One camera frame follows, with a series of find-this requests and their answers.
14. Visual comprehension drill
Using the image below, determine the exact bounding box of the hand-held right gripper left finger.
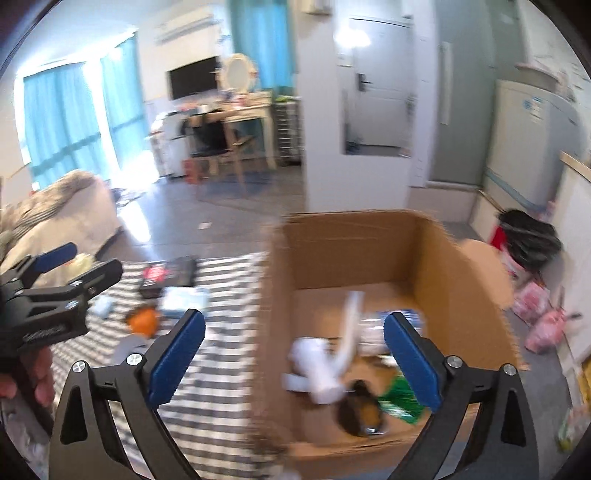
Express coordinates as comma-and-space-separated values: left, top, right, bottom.
49, 309, 206, 480

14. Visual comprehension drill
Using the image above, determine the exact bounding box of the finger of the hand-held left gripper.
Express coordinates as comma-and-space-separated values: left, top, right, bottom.
28, 259, 124, 319
17, 243, 78, 287

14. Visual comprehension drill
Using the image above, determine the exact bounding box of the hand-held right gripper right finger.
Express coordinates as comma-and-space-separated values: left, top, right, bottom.
383, 311, 540, 480

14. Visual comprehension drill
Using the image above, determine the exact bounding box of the brown cardboard box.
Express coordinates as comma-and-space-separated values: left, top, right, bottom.
252, 209, 532, 480

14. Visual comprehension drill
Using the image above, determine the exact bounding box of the person's left hand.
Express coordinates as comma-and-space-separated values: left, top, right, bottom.
0, 344, 55, 408

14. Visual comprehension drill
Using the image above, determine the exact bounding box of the striped grey white rug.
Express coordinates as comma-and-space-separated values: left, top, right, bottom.
9, 251, 296, 480

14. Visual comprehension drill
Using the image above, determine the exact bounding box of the small pale blue packet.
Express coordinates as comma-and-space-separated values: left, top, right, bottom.
90, 295, 114, 320

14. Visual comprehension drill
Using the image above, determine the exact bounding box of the blue white packet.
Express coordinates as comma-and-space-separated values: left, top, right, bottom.
360, 308, 428, 344

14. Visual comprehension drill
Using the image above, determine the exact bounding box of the beige sofa bed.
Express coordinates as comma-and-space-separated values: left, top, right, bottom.
0, 170, 124, 273

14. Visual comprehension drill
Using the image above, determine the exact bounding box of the green snack packet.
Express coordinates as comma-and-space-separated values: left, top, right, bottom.
379, 375, 428, 424

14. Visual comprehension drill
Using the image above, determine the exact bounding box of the orange toy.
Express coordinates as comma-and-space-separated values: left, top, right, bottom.
126, 308, 160, 337

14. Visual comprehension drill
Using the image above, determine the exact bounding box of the light blue packet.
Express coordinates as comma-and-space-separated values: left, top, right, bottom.
159, 286, 214, 321

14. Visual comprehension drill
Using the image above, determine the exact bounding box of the white plastic tube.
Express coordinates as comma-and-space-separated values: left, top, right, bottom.
336, 290, 366, 376

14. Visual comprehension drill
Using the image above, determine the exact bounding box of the dark round tin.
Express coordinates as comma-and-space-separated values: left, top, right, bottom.
336, 379, 387, 438

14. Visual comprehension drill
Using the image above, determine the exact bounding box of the black red box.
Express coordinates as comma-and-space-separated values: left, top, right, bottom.
137, 256, 198, 300

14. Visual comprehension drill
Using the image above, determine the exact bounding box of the white crumpled tissue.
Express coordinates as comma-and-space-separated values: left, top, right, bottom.
283, 337, 352, 406

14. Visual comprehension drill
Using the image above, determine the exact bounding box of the blue window curtain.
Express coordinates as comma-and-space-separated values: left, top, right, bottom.
22, 34, 153, 189

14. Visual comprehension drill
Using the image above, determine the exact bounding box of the pink plastic bag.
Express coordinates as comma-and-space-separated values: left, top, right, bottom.
512, 281, 570, 354

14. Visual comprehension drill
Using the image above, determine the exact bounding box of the white storage cart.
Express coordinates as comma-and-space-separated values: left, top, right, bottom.
148, 111, 195, 178

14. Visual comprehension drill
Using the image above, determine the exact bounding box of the black bag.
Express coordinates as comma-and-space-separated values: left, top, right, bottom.
496, 209, 564, 273

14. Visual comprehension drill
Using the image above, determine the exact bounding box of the wooden chair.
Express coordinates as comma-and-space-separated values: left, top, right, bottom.
189, 113, 257, 185

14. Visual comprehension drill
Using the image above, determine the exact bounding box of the wooden framed white board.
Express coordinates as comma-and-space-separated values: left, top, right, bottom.
551, 151, 591, 407

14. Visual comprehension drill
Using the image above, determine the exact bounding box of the wooden dressing table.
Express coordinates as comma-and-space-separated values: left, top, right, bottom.
185, 90, 279, 171

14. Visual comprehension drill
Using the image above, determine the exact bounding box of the black television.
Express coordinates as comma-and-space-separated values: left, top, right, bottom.
167, 55, 223, 100

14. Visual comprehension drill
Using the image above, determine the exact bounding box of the dark shoe rack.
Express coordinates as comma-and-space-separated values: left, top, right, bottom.
274, 99, 303, 168

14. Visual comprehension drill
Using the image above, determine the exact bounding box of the white refrigerator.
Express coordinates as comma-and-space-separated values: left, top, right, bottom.
482, 78, 588, 210

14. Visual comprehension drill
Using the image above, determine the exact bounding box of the white oval mirror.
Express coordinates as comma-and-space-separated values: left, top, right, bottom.
224, 53, 257, 93

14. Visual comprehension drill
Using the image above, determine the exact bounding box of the white air conditioner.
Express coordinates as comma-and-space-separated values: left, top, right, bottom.
152, 13, 217, 46

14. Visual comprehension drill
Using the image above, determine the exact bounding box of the white entrance door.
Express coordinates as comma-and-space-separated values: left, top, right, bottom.
342, 17, 414, 158

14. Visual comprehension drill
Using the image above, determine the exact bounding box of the blue doorway curtain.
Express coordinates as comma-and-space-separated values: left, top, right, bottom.
228, 0, 296, 93

